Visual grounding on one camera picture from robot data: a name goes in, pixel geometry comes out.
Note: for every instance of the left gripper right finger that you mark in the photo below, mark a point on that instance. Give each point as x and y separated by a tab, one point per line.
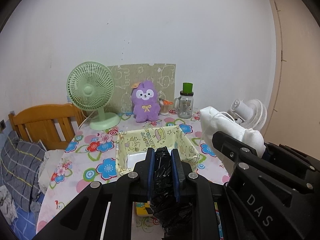
198	216

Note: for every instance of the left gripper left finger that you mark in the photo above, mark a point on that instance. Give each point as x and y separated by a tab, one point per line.
103	211

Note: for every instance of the black plastic bag roll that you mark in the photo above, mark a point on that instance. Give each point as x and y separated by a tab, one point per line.
166	209

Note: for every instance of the yellow cartoon tissue pack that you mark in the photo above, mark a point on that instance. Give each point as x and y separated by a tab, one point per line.
143	209

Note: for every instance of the white cloth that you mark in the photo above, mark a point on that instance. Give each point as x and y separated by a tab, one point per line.
213	121

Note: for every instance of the floral tablecloth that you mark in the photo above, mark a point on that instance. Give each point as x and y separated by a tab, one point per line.
91	156

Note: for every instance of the yellow cartoon fabric box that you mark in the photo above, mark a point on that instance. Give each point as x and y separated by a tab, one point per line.
132	146

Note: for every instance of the white crumpled bedding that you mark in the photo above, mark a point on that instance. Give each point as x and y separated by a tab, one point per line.
47	168

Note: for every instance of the beige door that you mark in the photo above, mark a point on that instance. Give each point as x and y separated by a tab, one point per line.
293	111

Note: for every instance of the white standing fan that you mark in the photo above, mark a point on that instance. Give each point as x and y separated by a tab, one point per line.
249	114

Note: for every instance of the glass jar green lid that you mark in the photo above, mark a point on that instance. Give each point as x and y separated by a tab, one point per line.
183	105

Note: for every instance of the purple plush toy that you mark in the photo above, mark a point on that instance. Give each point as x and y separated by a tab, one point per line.
145	102

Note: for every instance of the grey plaid pillow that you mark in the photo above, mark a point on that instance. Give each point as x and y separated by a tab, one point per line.
20	164

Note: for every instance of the green desk fan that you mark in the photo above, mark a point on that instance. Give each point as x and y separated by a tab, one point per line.
90	87

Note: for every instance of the wall socket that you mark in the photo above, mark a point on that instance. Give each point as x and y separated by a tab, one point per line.
2	125

